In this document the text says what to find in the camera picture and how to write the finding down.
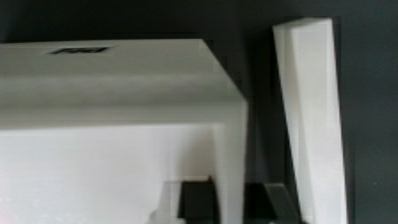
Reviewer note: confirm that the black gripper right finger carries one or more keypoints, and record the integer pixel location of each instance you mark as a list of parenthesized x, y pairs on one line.
[(268, 207)]

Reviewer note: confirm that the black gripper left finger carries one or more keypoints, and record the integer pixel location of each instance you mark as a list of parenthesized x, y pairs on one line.
[(197, 209)]

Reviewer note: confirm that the white front boundary rail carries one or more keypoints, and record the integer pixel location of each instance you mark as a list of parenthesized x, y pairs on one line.
[(305, 61)]

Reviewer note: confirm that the white drawer with knob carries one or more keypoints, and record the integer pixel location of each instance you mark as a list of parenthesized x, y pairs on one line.
[(122, 121)]

